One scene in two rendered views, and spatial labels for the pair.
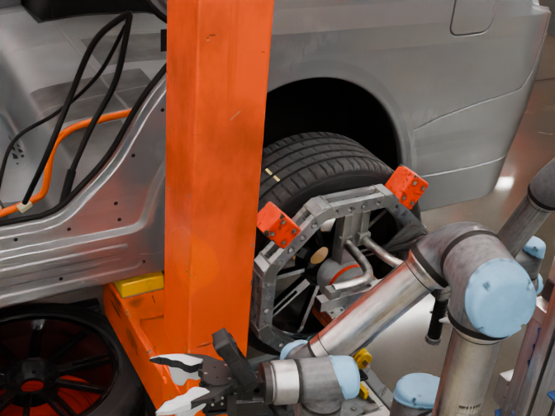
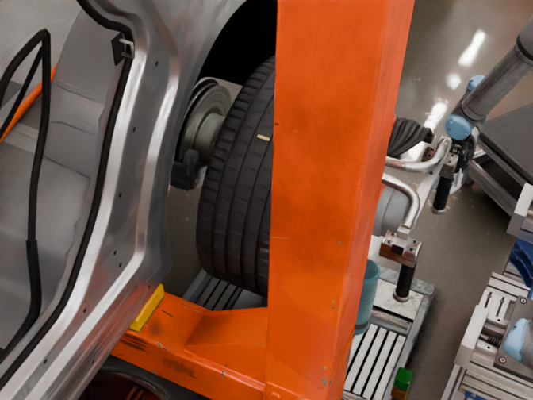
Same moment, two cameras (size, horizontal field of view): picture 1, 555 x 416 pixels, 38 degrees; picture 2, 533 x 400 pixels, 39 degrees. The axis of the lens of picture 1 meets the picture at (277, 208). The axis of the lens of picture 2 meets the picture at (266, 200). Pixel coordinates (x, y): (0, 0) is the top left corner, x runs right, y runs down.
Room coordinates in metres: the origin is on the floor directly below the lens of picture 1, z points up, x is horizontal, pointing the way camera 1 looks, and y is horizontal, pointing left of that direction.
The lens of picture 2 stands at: (0.85, 0.80, 2.33)
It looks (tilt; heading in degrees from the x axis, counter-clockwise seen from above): 47 degrees down; 325
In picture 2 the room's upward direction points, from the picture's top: 2 degrees clockwise
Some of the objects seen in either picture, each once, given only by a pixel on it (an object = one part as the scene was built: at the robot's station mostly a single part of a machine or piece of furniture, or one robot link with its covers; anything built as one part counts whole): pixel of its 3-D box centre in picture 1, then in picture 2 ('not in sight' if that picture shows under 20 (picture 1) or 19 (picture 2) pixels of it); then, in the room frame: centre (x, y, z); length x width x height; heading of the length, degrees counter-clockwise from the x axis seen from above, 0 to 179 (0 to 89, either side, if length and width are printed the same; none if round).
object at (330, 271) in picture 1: (353, 291); (368, 206); (1.82, -0.23, 0.85); 0.21 x 0.14 x 0.14; 31
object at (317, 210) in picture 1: (340, 277); not in sight; (1.89, -0.20, 0.85); 0.54 x 0.07 x 0.54; 121
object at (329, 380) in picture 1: (324, 380); not in sight; (1.06, -0.11, 1.21); 0.11 x 0.08 x 0.09; 104
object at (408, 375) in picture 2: not in sight; (403, 378); (1.45, -0.07, 0.64); 0.04 x 0.04 x 0.04; 31
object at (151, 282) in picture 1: (135, 275); (129, 298); (2.01, 0.41, 0.71); 0.14 x 0.14 x 0.05; 31
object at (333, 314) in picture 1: (329, 312); (400, 248); (1.62, -0.16, 0.93); 0.09 x 0.05 x 0.05; 31
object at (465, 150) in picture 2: not in sight; (458, 151); (1.84, -0.58, 0.86); 0.12 x 0.08 x 0.09; 121
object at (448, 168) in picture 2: (437, 282); (439, 162); (1.80, -0.45, 0.93); 0.09 x 0.05 x 0.05; 31
